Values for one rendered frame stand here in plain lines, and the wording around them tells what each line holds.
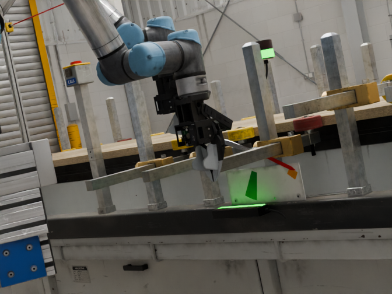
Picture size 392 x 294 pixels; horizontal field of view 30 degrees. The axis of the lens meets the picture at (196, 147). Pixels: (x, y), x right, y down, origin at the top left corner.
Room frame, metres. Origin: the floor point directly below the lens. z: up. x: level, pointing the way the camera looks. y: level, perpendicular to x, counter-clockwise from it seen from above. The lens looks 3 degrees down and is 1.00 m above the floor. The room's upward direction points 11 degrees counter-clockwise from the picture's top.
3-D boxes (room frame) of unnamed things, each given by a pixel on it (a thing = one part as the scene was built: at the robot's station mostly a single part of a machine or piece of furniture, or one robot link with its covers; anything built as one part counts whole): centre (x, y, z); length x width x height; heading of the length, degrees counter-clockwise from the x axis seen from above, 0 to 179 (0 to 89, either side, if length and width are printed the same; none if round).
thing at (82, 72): (2.52, 0.35, 1.18); 0.07 x 0.07 x 0.08; 46
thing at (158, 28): (2.09, 0.03, 1.21); 0.09 x 0.08 x 0.11; 96
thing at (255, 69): (1.99, -0.20, 0.90); 0.03 x 0.03 x 0.48; 46
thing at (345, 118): (1.82, -0.38, 0.87); 0.03 x 0.03 x 0.48; 46
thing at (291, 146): (1.98, -0.22, 0.85); 0.13 x 0.06 x 0.05; 46
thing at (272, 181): (2.00, -0.16, 0.75); 0.26 x 0.01 x 0.10; 46
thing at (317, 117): (2.06, -0.32, 0.85); 0.08 x 0.08 x 0.11
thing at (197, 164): (1.76, 0.00, 0.86); 0.06 x 0.03 x 0.09; 136
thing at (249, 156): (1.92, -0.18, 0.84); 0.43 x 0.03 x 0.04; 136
